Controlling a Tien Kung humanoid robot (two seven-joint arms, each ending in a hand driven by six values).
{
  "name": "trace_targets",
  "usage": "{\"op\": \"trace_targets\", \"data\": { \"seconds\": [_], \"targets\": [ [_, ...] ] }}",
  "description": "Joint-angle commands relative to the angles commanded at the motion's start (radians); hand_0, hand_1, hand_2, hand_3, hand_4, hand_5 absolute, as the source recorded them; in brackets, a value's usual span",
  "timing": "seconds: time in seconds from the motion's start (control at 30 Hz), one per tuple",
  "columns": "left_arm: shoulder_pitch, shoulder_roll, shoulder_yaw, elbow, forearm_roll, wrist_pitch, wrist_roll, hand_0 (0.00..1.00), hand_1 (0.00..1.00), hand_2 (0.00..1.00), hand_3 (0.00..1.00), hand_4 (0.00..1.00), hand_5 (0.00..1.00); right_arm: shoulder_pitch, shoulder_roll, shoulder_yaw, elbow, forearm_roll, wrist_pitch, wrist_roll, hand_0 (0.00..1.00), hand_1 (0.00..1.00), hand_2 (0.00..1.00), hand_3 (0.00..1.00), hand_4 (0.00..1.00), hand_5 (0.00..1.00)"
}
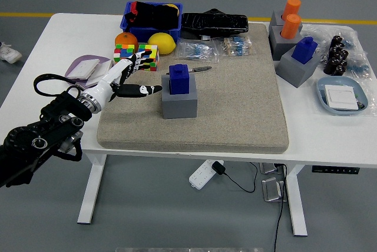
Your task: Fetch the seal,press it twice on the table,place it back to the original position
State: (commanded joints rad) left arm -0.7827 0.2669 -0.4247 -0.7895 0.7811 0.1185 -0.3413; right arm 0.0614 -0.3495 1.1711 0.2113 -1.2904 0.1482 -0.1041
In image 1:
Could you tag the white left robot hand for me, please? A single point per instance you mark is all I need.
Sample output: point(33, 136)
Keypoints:
point(112, 79)

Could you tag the blue square seal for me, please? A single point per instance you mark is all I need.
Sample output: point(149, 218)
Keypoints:
point(304, 50)
point(179, 81)

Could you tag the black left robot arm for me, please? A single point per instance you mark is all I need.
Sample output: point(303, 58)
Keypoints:
point(44, 134)

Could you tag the grey seal holder block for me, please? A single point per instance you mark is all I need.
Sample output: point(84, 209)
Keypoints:
point(275, 19)
point(279, 47)
point(179, 106)
point(294, 72)

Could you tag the orange cylinder seal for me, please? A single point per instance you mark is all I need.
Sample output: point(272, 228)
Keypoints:
point(292, 6)
point(291, 26)

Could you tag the colourful puzzle cube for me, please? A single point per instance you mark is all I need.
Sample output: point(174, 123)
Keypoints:
point(148, 48)
point(123, 51)

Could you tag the purple tray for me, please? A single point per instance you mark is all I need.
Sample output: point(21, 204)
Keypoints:
point(78, 57)

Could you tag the orange fruit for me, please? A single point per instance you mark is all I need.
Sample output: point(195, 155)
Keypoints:
point(126, 40)

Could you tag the yellow lemon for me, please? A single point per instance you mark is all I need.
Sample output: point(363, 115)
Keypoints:
point(162, 43)

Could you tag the blue plastic bin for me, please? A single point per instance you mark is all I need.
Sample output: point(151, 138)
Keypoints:
point(156, 31)

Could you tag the black cloth gloves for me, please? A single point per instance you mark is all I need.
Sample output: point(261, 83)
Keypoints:
point(153, 15)

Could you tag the clear bag of resistors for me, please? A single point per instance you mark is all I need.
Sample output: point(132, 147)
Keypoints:
point(195, 50)
point(235, 46)

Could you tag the small metal multi-tool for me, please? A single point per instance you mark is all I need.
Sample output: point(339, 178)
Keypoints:
point(200, 69)

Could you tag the yellow item in bin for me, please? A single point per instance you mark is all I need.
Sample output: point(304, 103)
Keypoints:
point(173, 6)

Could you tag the person's shoe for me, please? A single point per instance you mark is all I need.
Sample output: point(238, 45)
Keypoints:
point(9, 53)

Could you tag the white table leg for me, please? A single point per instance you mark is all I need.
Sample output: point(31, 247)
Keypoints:
point(91, 193)
point(296, 205)

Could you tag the black wrapped keyboard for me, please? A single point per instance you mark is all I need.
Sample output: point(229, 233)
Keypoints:
point(215, 23)

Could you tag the grey-brown mat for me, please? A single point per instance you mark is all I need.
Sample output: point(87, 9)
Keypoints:
point(229, 110)

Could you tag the white power strip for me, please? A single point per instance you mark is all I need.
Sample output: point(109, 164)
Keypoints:
point(201, 175)

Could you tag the black plug adapter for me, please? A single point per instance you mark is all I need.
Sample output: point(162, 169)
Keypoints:
point(218, 168)

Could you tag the light blue tray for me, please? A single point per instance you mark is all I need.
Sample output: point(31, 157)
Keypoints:
point(322, 93)

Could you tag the dark cylinder capacitor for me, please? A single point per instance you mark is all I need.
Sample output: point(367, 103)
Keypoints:
point(337, 40)
point(339, 71)
point(343, 55)
point(335, 50)
point(328, 69)
point(342, 64)
point(332, 61)

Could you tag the black table control panel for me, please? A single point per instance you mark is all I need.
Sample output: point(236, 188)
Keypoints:
point(335, 170)

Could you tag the clear bag of blue parts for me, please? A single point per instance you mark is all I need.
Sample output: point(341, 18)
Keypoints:
point(357, 63)

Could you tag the small green circuit part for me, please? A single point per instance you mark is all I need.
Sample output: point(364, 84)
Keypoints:
point(361, 104)

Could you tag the white switch panel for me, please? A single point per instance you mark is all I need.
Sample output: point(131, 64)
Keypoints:
point(82, 68)
point(101, 71)
point(341, 97)

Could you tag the metal floor bracket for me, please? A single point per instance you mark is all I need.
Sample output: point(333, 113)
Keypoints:
point(269, 168)
point(272, 190)

